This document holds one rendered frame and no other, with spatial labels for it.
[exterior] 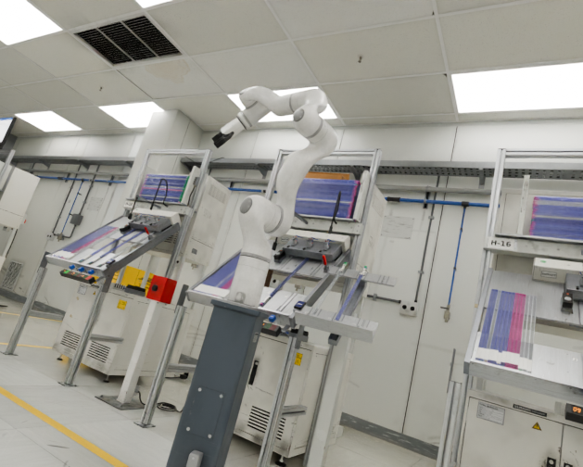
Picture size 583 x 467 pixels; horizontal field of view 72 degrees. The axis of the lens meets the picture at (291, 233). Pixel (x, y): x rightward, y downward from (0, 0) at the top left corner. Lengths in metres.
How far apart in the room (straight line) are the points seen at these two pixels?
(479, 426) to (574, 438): 0.33
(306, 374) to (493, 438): 0.88
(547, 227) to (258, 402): 1.71
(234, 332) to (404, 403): 2.49
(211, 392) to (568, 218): 1.78
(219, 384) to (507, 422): 1.19
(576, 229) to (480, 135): 2.17
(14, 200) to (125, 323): 3.41
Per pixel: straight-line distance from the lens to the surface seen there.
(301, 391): 2.23
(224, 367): 1.46
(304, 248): 2.39
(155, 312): 2.69
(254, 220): 1.48
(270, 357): 2.32
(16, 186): 6.17
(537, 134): 4.26
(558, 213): 2.31
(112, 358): 3.15
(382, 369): 3.79
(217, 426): 1.49
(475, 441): 2.02
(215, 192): 3.55
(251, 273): 1.49
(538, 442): 2.02
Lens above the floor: 0.67
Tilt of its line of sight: 13 degrees up
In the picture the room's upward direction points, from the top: 15 degrees clockwise
